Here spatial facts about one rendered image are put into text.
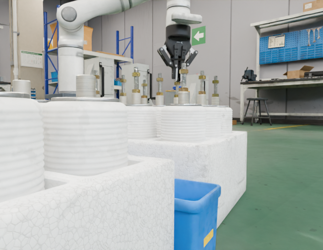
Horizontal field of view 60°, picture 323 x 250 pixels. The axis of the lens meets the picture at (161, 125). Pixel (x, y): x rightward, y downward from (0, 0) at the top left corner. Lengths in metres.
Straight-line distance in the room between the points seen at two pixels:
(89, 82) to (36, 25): 7.06
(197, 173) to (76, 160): 0.27
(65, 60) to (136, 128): 0.57
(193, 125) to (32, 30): 6.86
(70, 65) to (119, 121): 0.81
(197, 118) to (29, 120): 0.38
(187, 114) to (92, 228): 0.35
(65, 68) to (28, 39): 6.13
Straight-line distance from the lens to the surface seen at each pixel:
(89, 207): 0.24
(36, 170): 0.24
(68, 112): 0.29
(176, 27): 0.86
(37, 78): 7.16
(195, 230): 0.41
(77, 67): 1.10
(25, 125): 0.23
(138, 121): 0.60
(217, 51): 6.62
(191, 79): 4.47
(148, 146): 0.55
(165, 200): 0.35
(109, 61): 3.15
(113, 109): 0.30
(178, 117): 0.55
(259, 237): 0.61
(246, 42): 6.29
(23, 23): 7.27
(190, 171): 0.52
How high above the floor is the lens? 0.24
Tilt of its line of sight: 3 degrees down
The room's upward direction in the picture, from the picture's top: straight up
